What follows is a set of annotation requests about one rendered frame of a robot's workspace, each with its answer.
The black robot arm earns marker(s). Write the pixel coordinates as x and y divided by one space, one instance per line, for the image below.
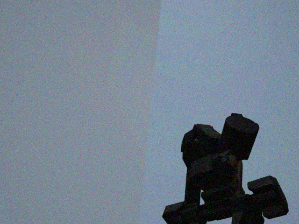
213 159

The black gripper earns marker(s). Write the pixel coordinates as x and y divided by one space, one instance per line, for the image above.
221 203

